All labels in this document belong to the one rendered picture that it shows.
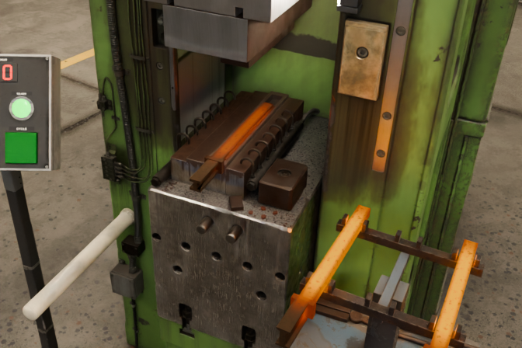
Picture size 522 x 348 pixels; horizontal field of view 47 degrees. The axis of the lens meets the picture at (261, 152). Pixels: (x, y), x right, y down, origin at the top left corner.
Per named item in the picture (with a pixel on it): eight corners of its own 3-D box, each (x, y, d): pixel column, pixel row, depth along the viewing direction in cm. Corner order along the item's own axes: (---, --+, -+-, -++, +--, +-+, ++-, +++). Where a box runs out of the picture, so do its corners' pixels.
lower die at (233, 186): (243, 199, 146) (244, 170, 142) (171, 179, 152) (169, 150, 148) (302, 123, 179) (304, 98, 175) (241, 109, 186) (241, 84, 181)
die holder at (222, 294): (280, 361, 160) (290, 230, 137) (156, 316, 172) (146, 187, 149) (341, 238, 204) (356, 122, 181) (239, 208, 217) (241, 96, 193)
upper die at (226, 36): (246, 63, 127) (248, 19, 122) (164, 46, 134) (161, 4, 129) (311, 6, 161) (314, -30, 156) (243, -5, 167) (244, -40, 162)
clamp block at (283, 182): (290, 212, 142) (292, 189, 139) (257, 203, 145) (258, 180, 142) (307, 186, 152) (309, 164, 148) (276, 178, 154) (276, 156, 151)
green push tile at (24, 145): (36, 164, 145) (36, 132, 144) (4, 163, 145) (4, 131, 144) (38, 163, 147) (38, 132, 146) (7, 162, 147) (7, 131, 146)
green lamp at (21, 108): (26, 121, 144) (22, 105, 142) (11, 116, 145) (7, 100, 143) (35, 115, 146) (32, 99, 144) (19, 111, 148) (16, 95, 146)
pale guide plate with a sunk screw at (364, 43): (376, 101, 133) (387, 27, 124) (336, 93, 136) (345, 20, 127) (378, 97, 135) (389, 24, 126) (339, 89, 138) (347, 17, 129)
